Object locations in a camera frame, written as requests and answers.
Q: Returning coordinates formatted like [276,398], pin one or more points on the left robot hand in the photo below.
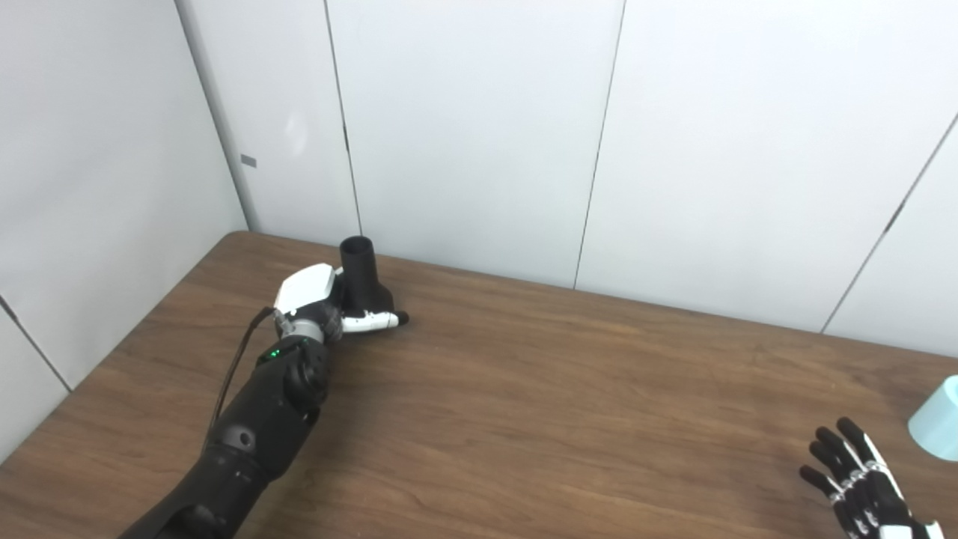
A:
[305,288]

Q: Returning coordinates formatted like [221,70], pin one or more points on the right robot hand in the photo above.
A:
[868,483]

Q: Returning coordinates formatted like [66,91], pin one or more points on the black nozzle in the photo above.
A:
[364,281]

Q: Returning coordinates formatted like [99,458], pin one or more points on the light blue cylinder cup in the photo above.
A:
[939,419]

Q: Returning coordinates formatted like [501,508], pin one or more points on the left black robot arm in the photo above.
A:
[262,419]

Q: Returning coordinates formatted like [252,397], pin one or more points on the small grey wall label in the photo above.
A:
[248,161]

